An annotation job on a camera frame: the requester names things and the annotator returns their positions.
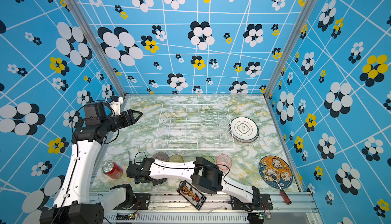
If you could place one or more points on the aluminium front rail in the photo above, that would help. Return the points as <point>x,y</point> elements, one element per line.
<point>172,208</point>

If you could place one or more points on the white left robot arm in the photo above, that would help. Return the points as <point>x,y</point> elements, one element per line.
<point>72,205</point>

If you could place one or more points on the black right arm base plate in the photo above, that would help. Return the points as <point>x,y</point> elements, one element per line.
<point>265,203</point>

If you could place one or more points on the white wire dish rack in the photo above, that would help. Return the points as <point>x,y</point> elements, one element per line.
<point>194,128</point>

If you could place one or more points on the striped ceramic bowl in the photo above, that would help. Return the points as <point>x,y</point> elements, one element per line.
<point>161,156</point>

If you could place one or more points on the yellow glass cup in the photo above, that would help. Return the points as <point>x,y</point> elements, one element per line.
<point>176,158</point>

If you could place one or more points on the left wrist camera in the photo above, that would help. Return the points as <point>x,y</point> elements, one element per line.
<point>116,104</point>

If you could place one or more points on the red handled ratchet wrench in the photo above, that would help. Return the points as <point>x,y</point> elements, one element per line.
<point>284,195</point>

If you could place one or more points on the black connector box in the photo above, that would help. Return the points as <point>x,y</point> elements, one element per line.
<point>191,194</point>

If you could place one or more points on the aluminium corner post right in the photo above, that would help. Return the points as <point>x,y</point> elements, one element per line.
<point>290,44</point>

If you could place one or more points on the aluminium corner post left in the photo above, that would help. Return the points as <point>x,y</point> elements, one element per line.
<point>82,22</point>

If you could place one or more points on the red soda can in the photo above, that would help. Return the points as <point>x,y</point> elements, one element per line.
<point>112,170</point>

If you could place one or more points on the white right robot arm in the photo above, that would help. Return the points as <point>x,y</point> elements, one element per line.
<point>205,176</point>

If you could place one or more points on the aluminium corner post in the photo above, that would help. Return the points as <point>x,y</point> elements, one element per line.
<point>82,22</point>
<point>290,44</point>

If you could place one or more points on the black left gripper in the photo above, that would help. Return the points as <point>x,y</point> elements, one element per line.
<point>131,120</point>

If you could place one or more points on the green glass cup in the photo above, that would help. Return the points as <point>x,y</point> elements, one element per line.
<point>209,158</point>

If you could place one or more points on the pink glass cup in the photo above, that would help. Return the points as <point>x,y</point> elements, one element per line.
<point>224,162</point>

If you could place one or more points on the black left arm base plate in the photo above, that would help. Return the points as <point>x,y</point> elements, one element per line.
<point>141,202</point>

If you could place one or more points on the round cartoon coaster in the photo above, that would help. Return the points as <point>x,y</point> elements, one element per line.
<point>275,170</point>

